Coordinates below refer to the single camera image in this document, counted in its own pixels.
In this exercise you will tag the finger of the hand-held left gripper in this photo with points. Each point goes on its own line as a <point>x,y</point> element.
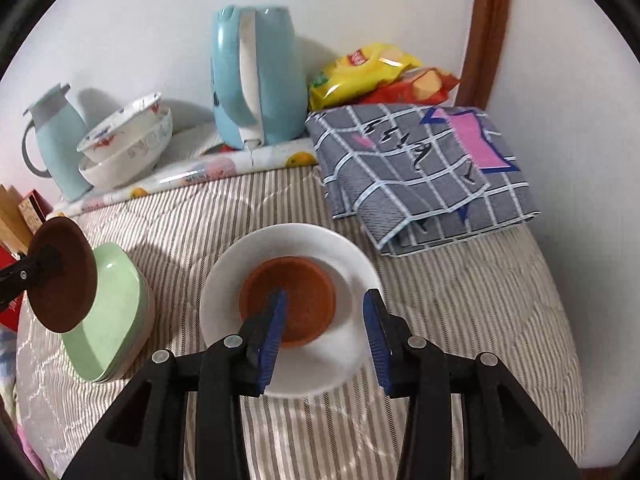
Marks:
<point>30,272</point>

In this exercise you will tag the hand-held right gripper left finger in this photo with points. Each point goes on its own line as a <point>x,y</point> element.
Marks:
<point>272,345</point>

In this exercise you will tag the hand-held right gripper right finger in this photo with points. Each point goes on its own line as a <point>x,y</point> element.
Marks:
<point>375,340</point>

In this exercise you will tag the small brown bowl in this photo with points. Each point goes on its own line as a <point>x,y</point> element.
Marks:
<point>67,290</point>
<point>305,300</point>

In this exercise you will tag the plain white bowl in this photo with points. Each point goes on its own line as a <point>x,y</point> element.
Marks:
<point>350,270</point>

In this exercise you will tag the green square plate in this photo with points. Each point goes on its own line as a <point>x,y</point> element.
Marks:
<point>112,310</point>

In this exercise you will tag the red paper bag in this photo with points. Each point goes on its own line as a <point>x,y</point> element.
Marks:
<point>9,310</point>

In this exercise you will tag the patterned cardboard box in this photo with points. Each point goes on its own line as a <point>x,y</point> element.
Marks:
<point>34,210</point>

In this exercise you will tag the striped quilted blanket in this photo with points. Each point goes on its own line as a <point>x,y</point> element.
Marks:
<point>475,335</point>

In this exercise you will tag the light blue thermos jug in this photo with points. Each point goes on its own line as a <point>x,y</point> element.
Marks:
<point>60,145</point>

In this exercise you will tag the large white serving bowl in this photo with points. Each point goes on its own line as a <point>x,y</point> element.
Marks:
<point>135,160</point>

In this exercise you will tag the blue patterned white bowl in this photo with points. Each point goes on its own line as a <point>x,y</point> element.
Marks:
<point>117,132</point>

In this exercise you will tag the grey plaid folded cloth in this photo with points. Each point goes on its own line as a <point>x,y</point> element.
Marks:
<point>410,170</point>

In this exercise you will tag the fruit printed table mat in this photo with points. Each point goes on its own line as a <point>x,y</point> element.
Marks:
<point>210,170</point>

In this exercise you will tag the red snack bag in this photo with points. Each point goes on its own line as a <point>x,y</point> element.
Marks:
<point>425,85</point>

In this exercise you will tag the yellow snack bag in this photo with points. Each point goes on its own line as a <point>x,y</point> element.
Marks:
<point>360,72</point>

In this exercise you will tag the light blue electric kettle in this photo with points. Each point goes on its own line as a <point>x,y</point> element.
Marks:
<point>275,75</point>

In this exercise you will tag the brown wooden door frame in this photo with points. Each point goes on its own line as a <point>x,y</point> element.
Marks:
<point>487,30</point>

